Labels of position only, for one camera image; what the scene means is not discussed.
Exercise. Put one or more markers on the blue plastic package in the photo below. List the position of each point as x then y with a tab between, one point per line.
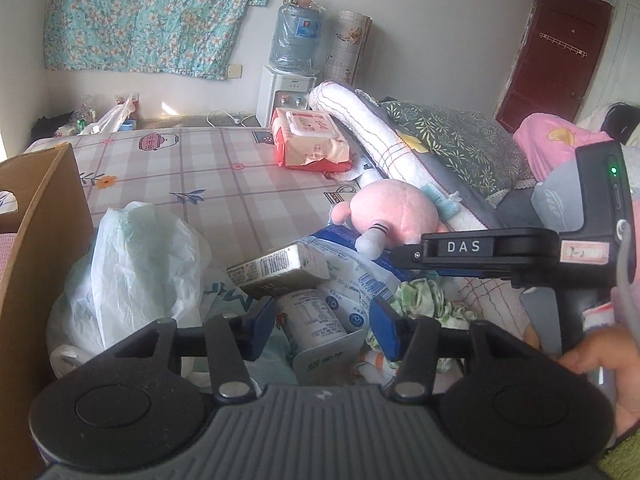
354	280

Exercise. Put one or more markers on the gold tissue pack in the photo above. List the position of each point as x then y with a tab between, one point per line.
297	266

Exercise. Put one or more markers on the white bag on floor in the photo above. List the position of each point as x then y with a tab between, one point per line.
114	118

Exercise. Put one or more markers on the teal floral hanging cloth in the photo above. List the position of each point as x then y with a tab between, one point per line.
192	38

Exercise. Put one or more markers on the water dispenser with bottle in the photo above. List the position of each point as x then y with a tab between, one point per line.
289	76

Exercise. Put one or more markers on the person's right hand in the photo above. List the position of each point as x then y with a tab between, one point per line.
613	350

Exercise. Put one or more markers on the dark red door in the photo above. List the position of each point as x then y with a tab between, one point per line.
562	48

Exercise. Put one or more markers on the pink grey patchwork quilt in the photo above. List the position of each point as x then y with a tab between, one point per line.
549	143

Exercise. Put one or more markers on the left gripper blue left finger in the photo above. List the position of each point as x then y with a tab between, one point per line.
256	327

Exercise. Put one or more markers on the white translucent plastic bag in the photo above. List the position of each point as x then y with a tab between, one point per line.
144	264

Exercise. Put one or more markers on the green white scrunchie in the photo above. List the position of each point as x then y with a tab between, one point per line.
419	297

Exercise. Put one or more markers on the plaid printed bed sheet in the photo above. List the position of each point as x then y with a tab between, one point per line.
225	184

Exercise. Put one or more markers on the rolled printed mat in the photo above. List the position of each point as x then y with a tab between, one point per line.
349	38

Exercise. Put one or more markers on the white plaid rolled blanket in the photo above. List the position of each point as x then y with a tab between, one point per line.
398	156

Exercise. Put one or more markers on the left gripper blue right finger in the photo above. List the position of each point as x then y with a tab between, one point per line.
389	329

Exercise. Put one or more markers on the pink plush toy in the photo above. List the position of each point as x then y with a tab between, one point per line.
387	214

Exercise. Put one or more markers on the brown cardboard box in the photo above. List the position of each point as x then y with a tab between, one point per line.
53	229

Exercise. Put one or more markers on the green leaf pattern pillow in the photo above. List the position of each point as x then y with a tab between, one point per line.
477	149

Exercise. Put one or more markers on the red wet wipes pack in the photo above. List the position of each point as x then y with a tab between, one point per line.
309	140

